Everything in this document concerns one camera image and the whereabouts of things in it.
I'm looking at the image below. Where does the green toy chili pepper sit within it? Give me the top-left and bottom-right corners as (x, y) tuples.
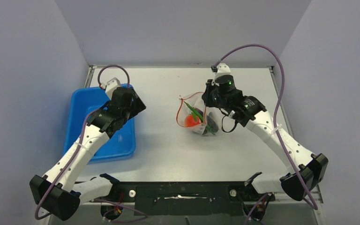
(184, 102), (209, 130)

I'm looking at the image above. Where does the clear zip top bag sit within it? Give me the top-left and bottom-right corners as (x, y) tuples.
(176, 91), (221, 135)

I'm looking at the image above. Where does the red yellow toy peach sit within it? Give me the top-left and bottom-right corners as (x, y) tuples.
(184, 114), (201, 128)

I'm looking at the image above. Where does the purple toy eggplant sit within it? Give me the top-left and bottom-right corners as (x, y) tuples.
(196, 108), (206, 117)

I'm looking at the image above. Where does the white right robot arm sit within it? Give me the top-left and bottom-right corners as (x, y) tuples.
(202, 75), (329, 201)

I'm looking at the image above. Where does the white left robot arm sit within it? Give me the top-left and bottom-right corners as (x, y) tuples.
(30, 85), (146, 221)

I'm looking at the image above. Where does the blue plastic bin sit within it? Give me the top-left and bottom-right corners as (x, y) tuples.
(63, 87), (136, 164)

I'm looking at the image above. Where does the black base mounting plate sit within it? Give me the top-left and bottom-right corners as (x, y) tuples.
(103, 181), (263, 216)

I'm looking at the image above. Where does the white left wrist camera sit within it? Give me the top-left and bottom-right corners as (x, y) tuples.
(100, 77), (121, 99)

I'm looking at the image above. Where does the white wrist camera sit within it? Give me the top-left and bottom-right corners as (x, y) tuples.
(100, 77), (121, 99)
(211, 63), (231, 83)

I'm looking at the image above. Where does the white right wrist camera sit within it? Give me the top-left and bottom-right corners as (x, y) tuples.
(211, 63), (231, 83)

